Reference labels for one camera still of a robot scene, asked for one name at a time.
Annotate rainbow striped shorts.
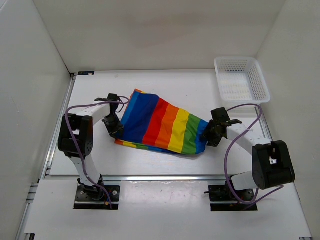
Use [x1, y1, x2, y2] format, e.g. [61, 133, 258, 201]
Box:
[115, 89, 208, 156]

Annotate small blue label sticker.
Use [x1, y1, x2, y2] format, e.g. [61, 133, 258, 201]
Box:
[77, 71, 95, 76]

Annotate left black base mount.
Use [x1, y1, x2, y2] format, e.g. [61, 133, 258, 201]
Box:
[73, 185, 121, 211]

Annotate white plastic mesh basket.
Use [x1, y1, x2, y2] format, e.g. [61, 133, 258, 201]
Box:
[214, 56, 271, 108]

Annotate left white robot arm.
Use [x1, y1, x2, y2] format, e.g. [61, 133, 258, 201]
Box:
[57, 93, 130, 202]

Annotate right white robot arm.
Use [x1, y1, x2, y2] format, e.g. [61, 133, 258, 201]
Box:
[202, 107, 296, 200]

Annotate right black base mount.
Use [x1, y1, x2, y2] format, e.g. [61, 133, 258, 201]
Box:
[204, 185, 258, 212]

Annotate aluminium table edge rail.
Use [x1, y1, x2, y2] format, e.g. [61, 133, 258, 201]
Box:
[102, 175, 226, 182]

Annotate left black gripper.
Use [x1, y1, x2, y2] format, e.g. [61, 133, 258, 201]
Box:
[101, 114, 124, 139]

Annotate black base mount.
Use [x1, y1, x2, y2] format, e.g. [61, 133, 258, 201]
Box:
[204, 185, 258, 212]
[73, 185, 121, 211]

